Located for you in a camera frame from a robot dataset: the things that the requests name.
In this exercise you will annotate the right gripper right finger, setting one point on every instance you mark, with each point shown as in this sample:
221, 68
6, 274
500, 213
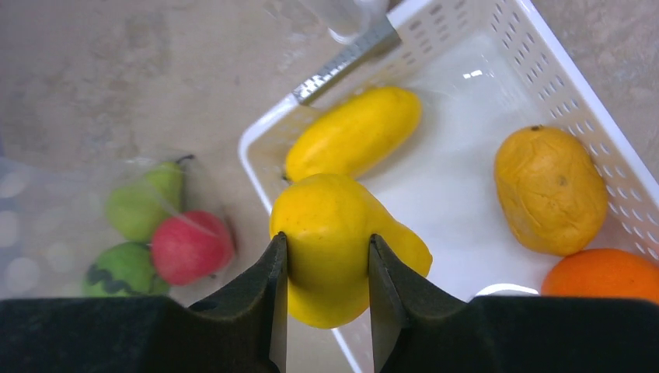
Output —
417, 327

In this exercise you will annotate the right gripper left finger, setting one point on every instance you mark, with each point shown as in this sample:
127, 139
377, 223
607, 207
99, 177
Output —
242, 327

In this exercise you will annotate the red apple top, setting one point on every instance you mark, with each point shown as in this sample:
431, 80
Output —
190, 246

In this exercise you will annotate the green striped watermelon ball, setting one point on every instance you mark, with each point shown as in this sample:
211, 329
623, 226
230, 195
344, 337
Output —
124, 270

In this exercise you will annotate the yellow lemon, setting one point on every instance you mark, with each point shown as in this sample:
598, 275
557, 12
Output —
328, 220

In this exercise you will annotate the green pear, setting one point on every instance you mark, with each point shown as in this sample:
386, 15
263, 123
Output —
137, 208

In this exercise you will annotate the orange fruit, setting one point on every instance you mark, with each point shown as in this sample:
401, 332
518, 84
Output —
602, 273

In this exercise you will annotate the orange yellow mango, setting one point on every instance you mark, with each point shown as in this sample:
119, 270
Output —
553, 198

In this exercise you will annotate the yellow banana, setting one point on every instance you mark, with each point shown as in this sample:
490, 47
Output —
353, 137

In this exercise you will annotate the clear zip top bag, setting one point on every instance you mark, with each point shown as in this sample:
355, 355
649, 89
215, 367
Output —
53, 225

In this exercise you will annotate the white plastic tray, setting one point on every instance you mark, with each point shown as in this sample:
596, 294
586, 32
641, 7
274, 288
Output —
484, 69

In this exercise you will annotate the white pipe frame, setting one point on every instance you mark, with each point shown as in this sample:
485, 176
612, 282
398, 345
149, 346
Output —
346, 20

